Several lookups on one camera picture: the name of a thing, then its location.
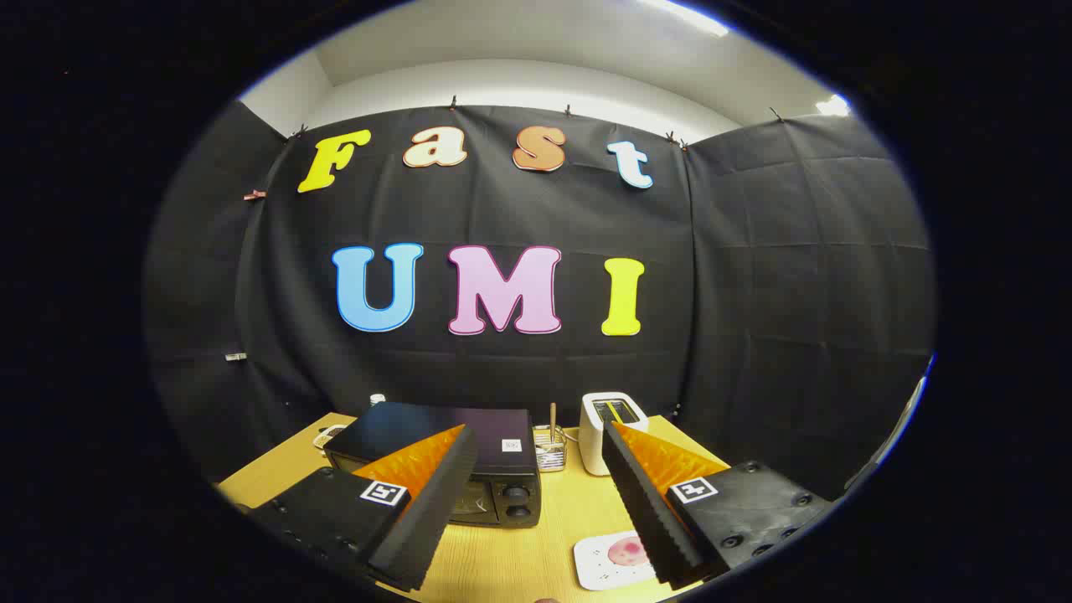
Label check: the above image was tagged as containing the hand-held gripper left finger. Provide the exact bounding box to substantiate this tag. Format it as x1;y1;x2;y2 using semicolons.
251;424;480;592

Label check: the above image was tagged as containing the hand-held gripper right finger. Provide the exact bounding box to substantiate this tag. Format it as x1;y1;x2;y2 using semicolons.
601;421;834;587

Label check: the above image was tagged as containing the pink ham slice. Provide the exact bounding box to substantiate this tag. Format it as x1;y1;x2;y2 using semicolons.
607;537;650;568

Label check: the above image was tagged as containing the white square plate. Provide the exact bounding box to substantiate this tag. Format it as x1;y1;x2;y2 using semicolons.
574;529;658;591

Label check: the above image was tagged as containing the black toaster oven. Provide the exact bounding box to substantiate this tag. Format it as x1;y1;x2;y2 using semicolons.
323;401;543;528

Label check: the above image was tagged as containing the white pop-up toaster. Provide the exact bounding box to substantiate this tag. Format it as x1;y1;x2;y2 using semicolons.
579;391;650;477

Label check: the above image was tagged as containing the small wire basket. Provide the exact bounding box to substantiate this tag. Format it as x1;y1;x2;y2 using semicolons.
533;424;569;473

